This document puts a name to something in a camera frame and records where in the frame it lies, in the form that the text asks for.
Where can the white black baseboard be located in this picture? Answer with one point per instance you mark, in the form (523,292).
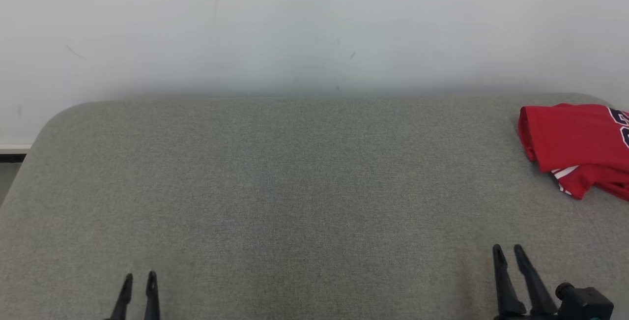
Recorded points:
(14,152)

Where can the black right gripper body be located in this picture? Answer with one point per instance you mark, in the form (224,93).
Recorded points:
(526,317)

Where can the red white-sleeved jersey shirt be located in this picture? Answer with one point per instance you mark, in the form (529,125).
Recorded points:
(570,135)

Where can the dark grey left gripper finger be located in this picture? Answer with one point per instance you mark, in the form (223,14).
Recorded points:
(152,300)
(123,300)

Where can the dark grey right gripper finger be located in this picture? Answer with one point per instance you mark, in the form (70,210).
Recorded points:
(506,295)
(538,290)

